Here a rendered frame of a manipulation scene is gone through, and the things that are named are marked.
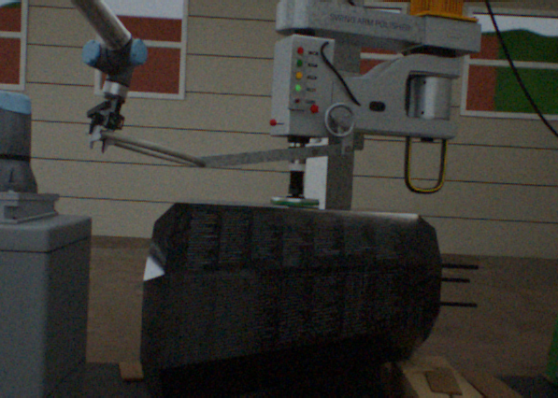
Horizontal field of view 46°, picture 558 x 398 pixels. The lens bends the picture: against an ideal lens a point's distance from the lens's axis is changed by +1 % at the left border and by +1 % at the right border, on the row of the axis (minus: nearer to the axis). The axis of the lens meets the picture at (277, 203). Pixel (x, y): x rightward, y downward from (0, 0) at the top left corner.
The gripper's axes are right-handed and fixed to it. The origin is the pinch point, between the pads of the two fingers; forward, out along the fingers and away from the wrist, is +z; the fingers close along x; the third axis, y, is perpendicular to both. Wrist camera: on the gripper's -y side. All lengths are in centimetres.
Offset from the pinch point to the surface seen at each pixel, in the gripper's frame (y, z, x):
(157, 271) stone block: 29, 39, 19
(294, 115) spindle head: 36, -35, 64
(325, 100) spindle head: 42, -46, 75
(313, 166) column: -3, -24, 141
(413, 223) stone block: 86, -4, 95
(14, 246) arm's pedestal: 64, 31, -60
